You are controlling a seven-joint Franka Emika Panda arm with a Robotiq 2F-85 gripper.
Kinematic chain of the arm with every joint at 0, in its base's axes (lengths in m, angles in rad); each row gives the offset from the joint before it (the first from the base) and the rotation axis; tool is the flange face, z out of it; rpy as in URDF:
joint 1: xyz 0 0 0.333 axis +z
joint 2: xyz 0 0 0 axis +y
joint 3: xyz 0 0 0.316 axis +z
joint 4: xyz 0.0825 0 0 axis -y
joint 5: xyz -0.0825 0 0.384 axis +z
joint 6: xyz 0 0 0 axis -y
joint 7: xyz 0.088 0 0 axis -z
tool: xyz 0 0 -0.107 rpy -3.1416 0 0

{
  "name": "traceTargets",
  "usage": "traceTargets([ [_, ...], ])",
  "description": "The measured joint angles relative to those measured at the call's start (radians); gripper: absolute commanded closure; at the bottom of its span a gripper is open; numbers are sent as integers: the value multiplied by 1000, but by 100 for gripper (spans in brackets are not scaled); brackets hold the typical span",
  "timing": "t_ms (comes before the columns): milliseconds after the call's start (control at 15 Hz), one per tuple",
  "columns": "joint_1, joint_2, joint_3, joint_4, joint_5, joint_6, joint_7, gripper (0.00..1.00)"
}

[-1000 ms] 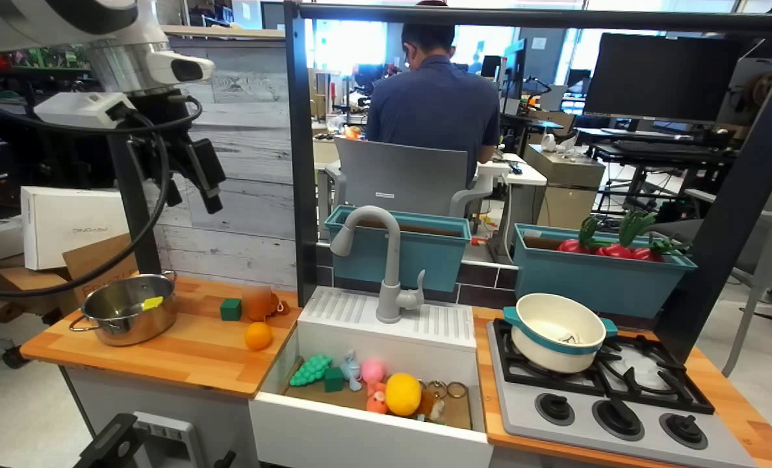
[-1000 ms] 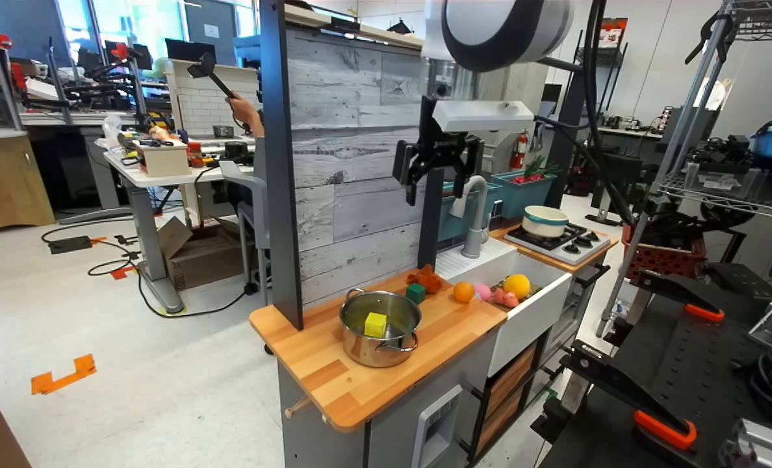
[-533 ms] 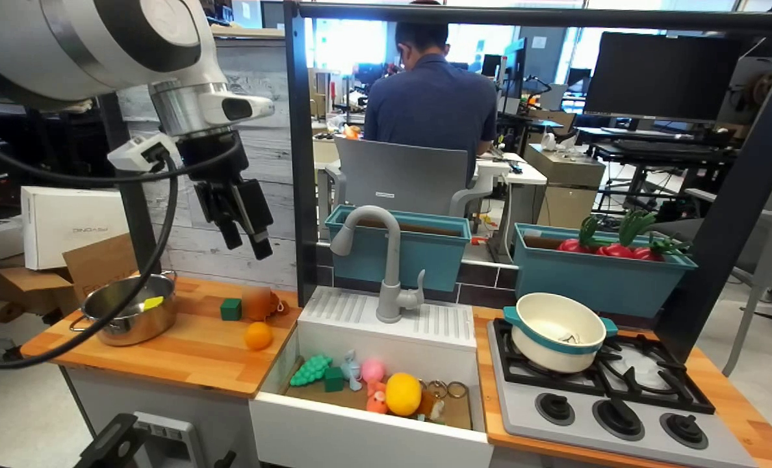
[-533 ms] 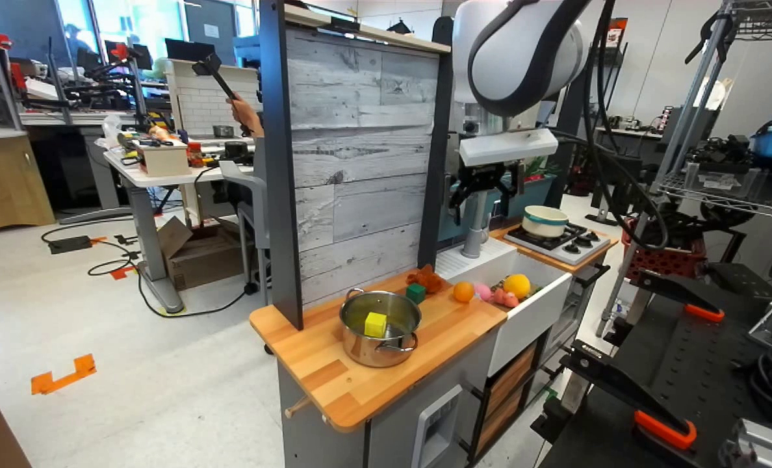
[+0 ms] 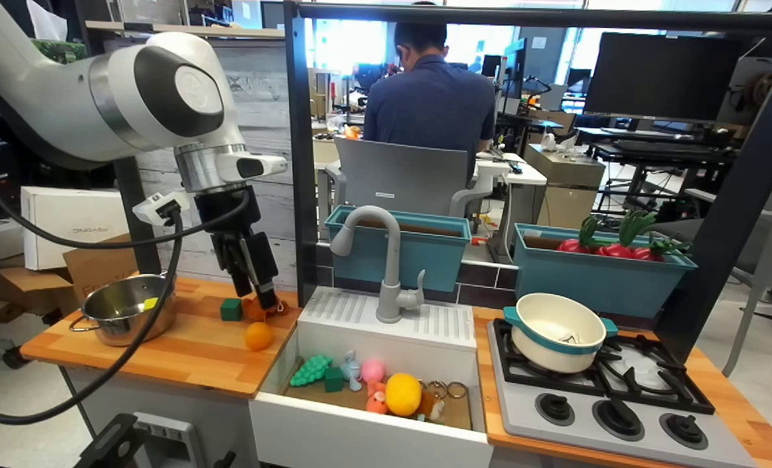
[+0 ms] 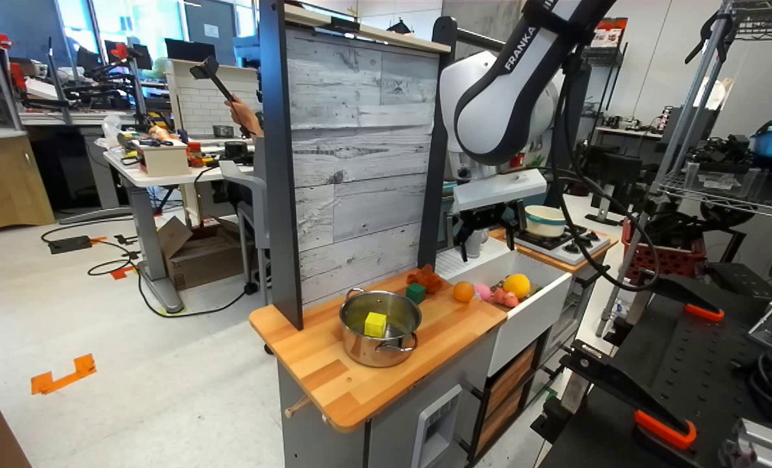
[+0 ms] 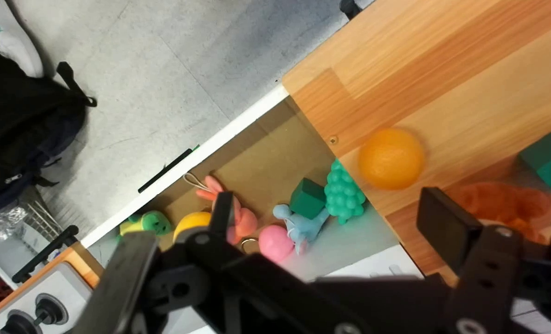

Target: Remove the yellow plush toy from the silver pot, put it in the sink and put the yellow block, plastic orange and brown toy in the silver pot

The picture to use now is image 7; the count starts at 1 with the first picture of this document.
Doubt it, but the pink toy ball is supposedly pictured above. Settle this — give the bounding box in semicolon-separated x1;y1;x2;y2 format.
258;223;297;267

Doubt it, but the orange toy ball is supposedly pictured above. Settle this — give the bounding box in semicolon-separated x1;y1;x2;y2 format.
356;126;427;191

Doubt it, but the light blue toy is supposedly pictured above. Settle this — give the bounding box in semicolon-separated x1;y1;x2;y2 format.
271;202;332;256

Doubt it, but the black backpack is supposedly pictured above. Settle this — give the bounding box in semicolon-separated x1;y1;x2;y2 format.
0;52;98;215

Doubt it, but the green yellow toy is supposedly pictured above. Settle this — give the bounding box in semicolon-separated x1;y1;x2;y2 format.
117;210;175;237

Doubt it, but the round yellow plush toy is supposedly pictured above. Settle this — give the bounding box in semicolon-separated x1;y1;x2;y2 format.
171;210;215;245

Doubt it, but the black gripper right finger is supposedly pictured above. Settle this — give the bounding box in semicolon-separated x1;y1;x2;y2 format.
418;186;551;334

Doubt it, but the green grape toy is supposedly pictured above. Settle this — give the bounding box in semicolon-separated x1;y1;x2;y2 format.
323;160;369;226

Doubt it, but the grey toy stove top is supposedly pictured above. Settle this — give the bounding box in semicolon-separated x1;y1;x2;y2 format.
0;258;104;334

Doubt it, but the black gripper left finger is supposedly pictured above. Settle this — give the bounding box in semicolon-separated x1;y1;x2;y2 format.
69;191;301;334

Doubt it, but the grey toy kitchen cabinet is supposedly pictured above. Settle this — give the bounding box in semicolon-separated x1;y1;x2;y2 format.
0;0;551;334

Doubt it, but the orange red toy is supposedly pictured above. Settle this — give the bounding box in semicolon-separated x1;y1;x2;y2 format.
444;180;551;249

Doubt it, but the white toy sink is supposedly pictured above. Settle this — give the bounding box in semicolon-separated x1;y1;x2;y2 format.
78;82;425;286

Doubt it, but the orange pink bunny toy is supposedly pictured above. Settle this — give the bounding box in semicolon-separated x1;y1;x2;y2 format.
195;174;262;247

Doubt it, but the dark green toy block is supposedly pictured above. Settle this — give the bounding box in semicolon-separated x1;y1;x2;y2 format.
288;176;330;221

